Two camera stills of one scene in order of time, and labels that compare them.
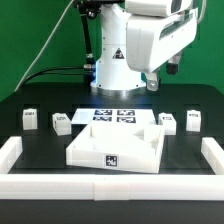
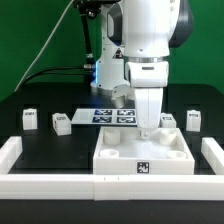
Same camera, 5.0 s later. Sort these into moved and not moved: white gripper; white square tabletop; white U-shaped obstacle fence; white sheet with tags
Moved: white gripper; white square tabletop
Not moved: white sheet with tags; white U-shaped obstacle fence
